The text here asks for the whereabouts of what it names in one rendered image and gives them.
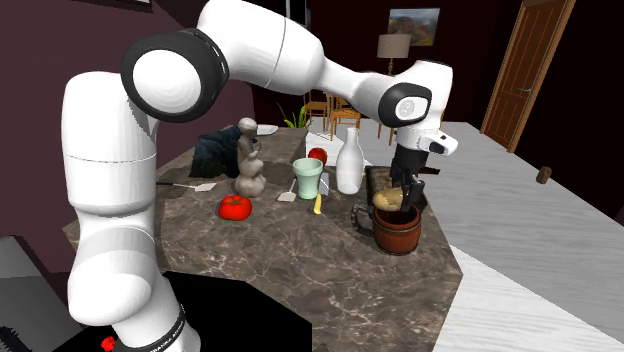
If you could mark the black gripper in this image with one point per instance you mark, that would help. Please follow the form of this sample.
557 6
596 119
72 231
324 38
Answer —
408 161

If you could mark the tan potato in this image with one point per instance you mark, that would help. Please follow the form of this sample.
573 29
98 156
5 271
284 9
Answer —
387 200

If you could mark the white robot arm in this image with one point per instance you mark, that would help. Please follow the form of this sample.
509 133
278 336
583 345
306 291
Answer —
112 161

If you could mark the dark patterned tray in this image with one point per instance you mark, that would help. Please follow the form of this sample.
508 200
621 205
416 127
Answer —
378 178

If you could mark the brown wooden barrel mug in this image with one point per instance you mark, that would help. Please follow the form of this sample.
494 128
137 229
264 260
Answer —
396 234

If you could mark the wooden chair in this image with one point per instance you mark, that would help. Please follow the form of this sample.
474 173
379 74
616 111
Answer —
345 116
317 107
390 134

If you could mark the white vase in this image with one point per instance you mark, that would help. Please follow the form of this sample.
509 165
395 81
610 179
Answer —
350 168

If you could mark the red apple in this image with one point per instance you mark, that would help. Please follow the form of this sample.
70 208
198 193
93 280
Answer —
319 155

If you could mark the pale green cup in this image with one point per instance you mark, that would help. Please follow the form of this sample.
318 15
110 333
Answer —
308 178

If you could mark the small grey spatula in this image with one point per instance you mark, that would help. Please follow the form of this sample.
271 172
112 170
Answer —
287 196

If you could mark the green plant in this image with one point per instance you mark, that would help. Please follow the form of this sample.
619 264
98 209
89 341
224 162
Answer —
297 119

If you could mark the small brown block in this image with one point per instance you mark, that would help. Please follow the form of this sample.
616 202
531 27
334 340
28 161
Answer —
544 175

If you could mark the floor lamp with beige shade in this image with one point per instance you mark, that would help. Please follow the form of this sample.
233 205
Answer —
394 46

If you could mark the white plate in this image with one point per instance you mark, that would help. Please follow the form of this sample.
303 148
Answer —
267 129

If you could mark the grey stone figure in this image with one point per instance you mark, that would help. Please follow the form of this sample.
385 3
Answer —
249 166

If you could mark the brown wooden door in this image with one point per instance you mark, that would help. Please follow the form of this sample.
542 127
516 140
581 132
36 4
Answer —
526 68

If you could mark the red tomato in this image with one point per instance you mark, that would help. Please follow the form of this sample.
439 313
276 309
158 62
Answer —
235 208

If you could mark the dark blue cushion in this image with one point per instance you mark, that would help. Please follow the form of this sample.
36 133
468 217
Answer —
214 153

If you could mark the black robot stand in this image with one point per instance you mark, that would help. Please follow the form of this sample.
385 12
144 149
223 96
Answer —
234 317

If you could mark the landscape wall picture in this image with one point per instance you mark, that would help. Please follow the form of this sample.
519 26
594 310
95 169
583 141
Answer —
413 25

